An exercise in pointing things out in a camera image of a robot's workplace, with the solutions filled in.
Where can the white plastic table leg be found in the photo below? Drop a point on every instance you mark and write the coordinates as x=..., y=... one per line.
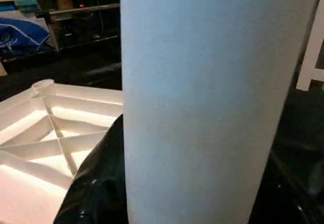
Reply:
x=202, y=92

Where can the black mat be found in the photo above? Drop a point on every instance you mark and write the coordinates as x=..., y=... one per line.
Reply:
x=91, y=72

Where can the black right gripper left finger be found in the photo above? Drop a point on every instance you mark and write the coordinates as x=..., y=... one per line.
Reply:
x=98, y=183

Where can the white plastic table top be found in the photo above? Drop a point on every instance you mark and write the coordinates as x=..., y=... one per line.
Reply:
x=45, y=143

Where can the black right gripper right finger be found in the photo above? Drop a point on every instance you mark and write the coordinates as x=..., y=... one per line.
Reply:
x=288, y=193

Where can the white glass door cabinet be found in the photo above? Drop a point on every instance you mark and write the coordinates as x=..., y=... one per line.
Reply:
x=311, y=46

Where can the blue shopping bag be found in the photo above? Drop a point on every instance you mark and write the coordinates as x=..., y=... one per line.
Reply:
x=20, y=34

